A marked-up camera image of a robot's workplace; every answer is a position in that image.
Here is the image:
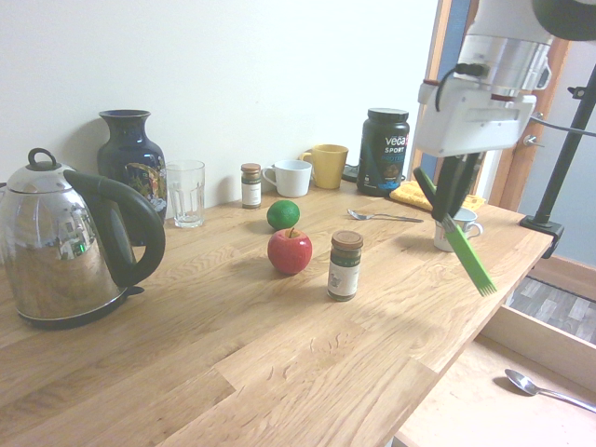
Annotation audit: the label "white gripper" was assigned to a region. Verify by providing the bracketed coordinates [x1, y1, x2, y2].
[412, 77, 537, 222]

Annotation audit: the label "green herb scissors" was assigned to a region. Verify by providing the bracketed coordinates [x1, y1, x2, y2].
[413, 166, 498, 298]

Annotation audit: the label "open wooden drawer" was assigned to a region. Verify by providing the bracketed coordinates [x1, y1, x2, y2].
[394, 301, 596, 447]

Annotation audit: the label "yellow folded cloth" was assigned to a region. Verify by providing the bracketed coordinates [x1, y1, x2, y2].
[388, 179, 487, 212]

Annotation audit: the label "white patterned cup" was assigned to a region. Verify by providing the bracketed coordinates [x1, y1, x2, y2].
[433, 207, 485, 253]

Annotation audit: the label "black protein powder tub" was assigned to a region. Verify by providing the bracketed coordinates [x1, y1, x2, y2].
[356, 107, 411, 197]

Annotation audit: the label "slim metal teaspoon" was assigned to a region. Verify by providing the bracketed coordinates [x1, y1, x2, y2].
[346, 208, 426, 224]

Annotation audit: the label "yellow mug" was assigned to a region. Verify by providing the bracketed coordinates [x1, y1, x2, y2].
[298, 143, 350, 190]

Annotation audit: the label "large spice jar copper lid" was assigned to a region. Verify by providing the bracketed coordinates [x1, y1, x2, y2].
[326, 229, 365, 303]

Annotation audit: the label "plain white mug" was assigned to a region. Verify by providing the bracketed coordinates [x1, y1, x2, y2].
[261, 159, 313, 198]

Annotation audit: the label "green lime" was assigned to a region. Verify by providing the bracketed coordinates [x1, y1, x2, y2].
[265, 199, 302, 232]

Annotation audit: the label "red apple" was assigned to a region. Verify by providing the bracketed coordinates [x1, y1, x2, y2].
[266, 227, 314, 276]

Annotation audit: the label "small spice jar copper lid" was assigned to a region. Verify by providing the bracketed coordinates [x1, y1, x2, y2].
[240, 162, 263, 210]

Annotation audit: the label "large metal spoon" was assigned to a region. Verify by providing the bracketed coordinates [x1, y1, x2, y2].
[504, 368, 596, 414]

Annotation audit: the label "clear drinking glass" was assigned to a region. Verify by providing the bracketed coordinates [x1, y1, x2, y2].
[165, 159, 207, 229]

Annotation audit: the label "dark blue painted vase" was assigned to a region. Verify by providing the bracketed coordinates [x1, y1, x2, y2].
[97, 109, 168, 247]

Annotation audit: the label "stainless steel electric kettle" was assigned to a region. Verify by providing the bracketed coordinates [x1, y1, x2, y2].
[0, 147, 167, 332]

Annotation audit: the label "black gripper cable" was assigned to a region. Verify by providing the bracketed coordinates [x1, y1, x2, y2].
[435, 61, 489, 113]

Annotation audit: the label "black camera stand with clamp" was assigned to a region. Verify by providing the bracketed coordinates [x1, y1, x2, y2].
[520, 64, 596, 260]

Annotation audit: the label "wooden door frame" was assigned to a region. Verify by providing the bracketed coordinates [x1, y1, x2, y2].
[408, 0, 589, 213]

